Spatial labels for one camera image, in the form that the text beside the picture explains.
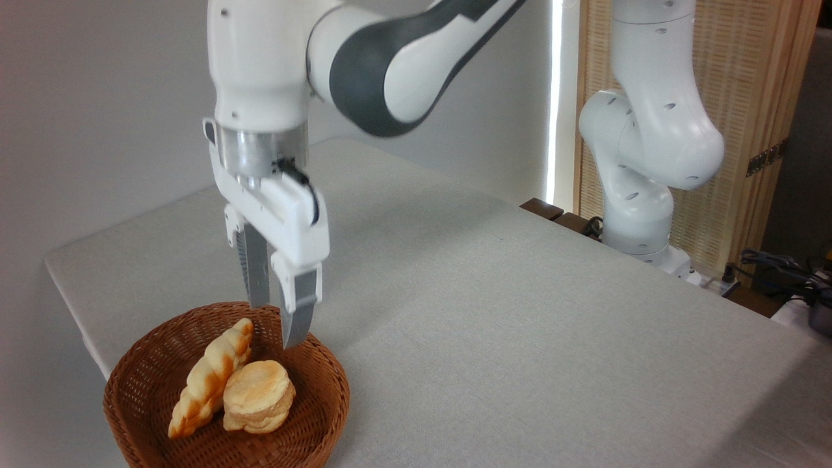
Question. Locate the dark metal screen hinge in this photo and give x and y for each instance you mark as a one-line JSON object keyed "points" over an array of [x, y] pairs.
{"points": [[767, 158]]}

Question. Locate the round bread bun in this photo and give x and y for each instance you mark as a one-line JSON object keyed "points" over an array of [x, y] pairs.
{"points": [[260, 396]]}

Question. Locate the dark wooden block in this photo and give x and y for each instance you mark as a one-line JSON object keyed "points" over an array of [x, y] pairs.
{"points": [[541, 208], [575, 224]]}

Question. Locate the white power strip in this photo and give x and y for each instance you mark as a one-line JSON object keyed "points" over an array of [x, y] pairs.
{"points": [[715, 284]]}

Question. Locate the wooden slatted screen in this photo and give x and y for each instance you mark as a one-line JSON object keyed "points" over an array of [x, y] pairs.
{"points": [[747, 84]]}

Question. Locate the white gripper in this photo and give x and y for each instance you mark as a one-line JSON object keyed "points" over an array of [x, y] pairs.
{"points": [[286, 227]]}

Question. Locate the twisted bread loaf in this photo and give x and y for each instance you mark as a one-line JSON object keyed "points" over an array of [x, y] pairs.
{"points": [[208, 377]]}

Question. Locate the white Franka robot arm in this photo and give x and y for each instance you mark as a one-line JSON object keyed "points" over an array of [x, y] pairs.
{"points": [[653, 130]]}

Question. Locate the brown wicker basket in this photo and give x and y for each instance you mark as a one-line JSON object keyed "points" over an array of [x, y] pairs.
{"points": [[156, 377]]}

